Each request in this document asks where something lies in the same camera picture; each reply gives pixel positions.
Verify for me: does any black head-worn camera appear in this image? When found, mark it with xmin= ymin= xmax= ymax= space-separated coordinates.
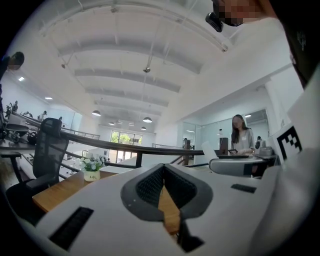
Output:
xmin=204 ymin=0 xmax=245 ymax=33

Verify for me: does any dark office desk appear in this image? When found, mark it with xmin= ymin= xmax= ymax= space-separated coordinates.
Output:
xmin=0 ymin=139 xmax=38 ymax=161

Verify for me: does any white laptop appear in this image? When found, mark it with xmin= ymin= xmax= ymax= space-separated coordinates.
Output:
xmin=201 ymin=140 xmax=219 ymax=160

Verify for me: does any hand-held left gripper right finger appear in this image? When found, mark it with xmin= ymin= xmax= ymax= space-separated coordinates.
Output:
xmin=164 ymin=163 xmax=266 ymax=256

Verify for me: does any white pot of pale flowers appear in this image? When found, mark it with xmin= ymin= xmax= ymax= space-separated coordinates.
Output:
xmin=79 ymin=152 xmax=106 ymax=182

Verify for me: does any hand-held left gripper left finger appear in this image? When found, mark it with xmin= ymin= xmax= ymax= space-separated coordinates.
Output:
xmin=34 ymin=163 xmax=191 ymax=256

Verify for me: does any person's head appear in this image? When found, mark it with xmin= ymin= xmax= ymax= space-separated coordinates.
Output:
xmin=217 ymin=0 xmax=278 ymax=27

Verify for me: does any black mesh office chair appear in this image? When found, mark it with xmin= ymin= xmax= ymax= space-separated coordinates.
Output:
xmin=0 ymin=117 xmax=70 ymax=227

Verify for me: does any person's black shirt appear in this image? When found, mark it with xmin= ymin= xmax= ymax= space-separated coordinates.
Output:
xmin=268 ymin=0 xmax=320 ymax=88

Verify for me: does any dark wooden handrail railing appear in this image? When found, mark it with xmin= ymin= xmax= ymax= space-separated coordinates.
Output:
xmin=59 ymin=129 xmax=211 ymax=169

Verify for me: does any large bright window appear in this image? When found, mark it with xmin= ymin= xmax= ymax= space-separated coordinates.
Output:
xmin=110 ymin=130 xmax=143 ymax=161

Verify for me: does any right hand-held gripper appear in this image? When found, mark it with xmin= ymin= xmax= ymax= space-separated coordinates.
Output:
xmin=208 ymin=68 xmax=320 ymax=256

